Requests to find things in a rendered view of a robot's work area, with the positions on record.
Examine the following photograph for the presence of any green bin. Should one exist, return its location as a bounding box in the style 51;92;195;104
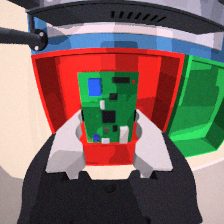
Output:
166;55;224;158

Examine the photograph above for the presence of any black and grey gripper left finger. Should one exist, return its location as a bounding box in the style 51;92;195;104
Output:
17;109;86;224

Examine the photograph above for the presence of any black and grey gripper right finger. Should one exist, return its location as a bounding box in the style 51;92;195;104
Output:
133;109;203;224

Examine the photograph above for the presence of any green circuit board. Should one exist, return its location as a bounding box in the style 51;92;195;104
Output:
77;72;139;144

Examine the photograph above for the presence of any red bin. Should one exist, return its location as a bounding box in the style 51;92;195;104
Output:
31;48;185;166

